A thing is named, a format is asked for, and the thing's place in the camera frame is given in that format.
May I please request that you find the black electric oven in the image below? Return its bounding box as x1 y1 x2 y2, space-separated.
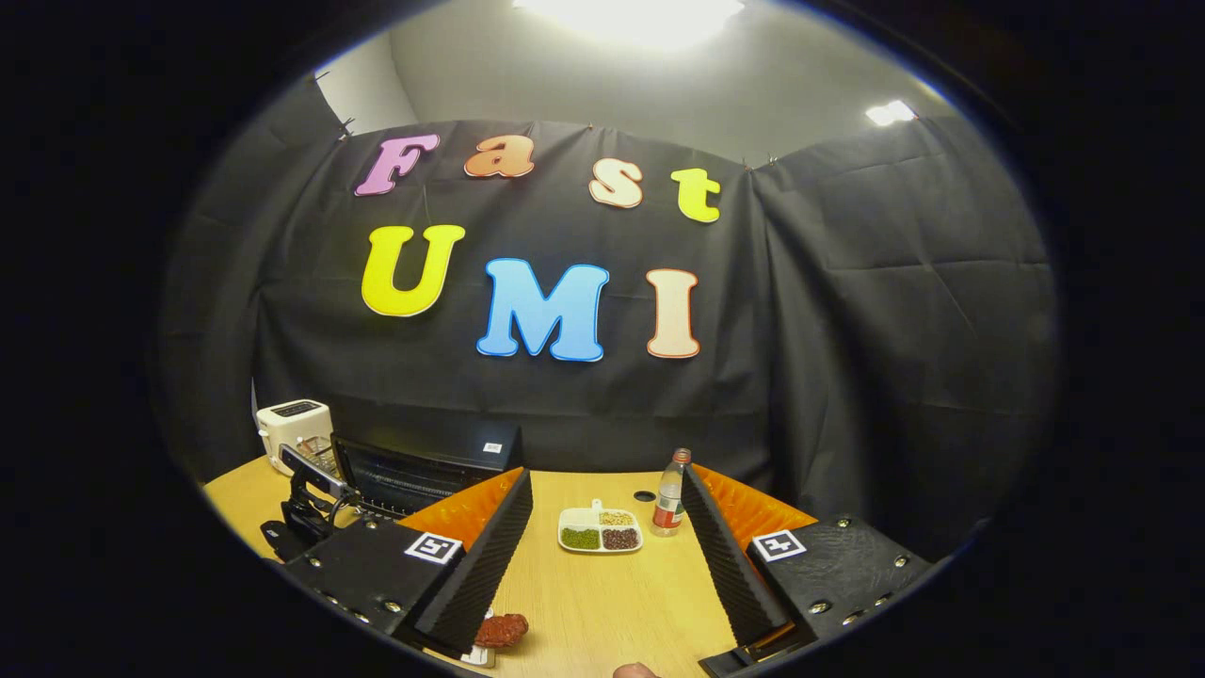
280 422 525 524

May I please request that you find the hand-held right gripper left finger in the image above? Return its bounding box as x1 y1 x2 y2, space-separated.
282 468 535 658

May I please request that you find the white ribbed tray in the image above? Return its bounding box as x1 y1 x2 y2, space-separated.
461 607 500 670

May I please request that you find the white divided bean dish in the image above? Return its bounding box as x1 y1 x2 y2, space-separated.
557 499 645 554

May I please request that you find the clear plastic bottle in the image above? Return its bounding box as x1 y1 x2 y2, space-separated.
652 448 693 538

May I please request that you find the large ceiling light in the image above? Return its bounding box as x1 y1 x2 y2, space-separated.
513 0 745 48

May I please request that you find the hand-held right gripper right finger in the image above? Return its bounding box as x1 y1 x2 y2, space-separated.
680 463 933 653

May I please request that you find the white toaster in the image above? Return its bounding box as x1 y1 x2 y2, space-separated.
256 399 335 476

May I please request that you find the red meat food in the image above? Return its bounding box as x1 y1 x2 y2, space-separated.
474 613 530 649

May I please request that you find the black backdrop cloth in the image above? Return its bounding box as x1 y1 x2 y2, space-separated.
155 75 1060 566

